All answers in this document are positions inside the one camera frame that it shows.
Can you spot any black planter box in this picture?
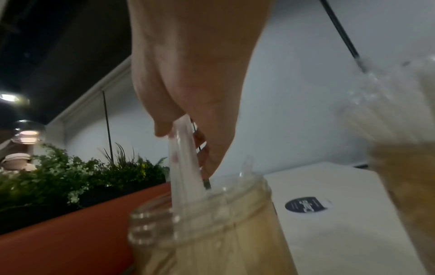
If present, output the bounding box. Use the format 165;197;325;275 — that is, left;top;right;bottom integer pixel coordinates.
0;178;168;236

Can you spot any bundle of clear straws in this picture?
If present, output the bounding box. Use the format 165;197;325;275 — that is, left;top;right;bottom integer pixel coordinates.
167;115;208;216

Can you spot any person's right hand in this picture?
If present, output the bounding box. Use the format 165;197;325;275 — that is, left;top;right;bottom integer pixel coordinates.
126;0;275;180

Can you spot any orange leather bench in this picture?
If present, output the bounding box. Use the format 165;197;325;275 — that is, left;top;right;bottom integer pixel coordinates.
0;182;172;275

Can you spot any glass pendant lamp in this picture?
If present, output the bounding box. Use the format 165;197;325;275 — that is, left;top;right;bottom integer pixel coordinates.
11;120;47;146

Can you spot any white roller blind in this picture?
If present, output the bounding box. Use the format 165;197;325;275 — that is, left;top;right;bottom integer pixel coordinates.
108;0;435;173

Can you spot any fanned cluster of white straws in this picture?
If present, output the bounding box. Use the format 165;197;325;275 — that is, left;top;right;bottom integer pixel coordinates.
339;54;435;147

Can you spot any thin black window bar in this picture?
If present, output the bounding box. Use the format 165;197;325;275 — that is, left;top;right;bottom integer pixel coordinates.
319;0;369;74

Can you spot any white pendant lamp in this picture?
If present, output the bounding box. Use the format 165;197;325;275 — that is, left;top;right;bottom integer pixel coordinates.
1;152;38;172

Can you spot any yellow plastic jar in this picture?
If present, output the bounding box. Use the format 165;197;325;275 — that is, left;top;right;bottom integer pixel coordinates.
127;171;300;275
368;142;435;275

